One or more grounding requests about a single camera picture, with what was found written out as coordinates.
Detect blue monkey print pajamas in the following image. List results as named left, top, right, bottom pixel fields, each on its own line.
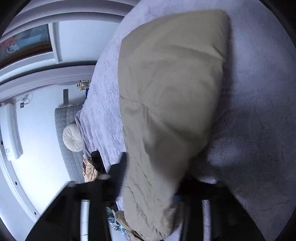
left=106, top=207, right=127, bottom=235

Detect beige puffer jacket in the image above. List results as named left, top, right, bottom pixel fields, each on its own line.
left=118, top=9, right=229, bottom=240

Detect black folded garment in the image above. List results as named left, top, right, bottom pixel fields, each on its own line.
left=91, top=151, right=107, bottom=174

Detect grey quilted headboard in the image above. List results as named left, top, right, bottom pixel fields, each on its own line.
left=54, top=104, right=84, bottom=183

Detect white air conditioner unit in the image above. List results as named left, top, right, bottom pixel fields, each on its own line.
left=1, top=103, right=23, bottom=161

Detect dark framed window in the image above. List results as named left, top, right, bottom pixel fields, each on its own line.
left=0, top=24, right=52, bottom=69

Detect nightstand clutter items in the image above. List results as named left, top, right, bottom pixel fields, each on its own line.
left=77, top=80, right=91, bottom=97

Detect lavender plush bed blanket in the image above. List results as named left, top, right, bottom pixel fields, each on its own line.
left=76, top=1, right=295, bottom=240

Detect cream striped fleece garment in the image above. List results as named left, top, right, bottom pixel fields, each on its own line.
left=83, top=156, right=98, bottom=182

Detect white round pleated cushion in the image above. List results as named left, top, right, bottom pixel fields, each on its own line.
left=62, top=123, right=83, bottom=152

